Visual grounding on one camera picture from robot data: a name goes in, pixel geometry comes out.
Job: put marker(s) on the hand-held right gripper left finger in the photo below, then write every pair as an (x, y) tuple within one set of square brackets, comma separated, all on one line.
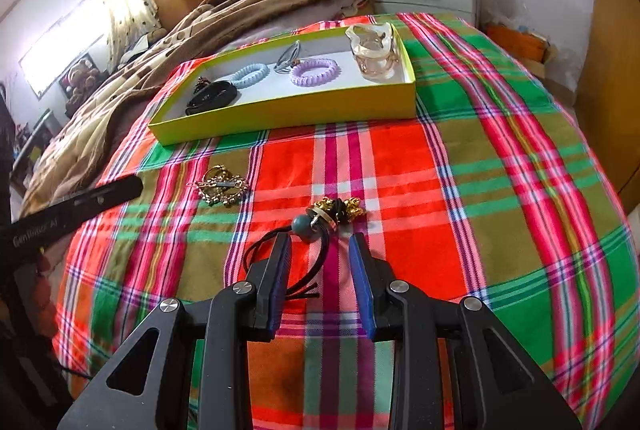
[(280, 280)]

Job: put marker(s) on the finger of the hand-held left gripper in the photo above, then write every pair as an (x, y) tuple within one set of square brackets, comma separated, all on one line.
[(107, 195)]

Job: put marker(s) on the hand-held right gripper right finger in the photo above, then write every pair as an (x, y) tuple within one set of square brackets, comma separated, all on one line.
[(361, 285)]

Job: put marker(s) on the gold rhinestone hair clip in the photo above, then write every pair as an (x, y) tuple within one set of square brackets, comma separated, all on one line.
[(220, 185)]

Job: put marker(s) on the black wrist band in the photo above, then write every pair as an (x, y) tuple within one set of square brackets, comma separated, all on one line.
[(220, 93)]

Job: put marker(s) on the yellow-green shallow cardboard box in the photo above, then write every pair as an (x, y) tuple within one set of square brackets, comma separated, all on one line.
[(280, 110)]

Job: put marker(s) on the pearl white hair claw clip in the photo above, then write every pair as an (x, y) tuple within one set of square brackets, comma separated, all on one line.
[(370, 60)]

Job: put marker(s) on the dark object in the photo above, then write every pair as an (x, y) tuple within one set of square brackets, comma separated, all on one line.
[(6, 160)]

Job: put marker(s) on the red green plaid bed sheet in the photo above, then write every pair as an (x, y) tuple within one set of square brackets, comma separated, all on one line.
[(400, 210)]

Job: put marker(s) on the brown teddy bear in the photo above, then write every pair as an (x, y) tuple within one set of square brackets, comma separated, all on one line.
[(80, 78)]

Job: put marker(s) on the bright window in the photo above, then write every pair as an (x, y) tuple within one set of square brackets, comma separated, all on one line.
[(60, 45)]

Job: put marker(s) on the brown patterned blanket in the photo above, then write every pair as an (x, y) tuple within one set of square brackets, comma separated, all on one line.
[(200, 25)]

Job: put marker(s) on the orange storage box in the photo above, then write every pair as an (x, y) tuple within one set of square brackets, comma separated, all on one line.
[(517, 43)]

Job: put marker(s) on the wooden door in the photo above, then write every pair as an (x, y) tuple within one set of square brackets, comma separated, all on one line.
[(610, 60)]

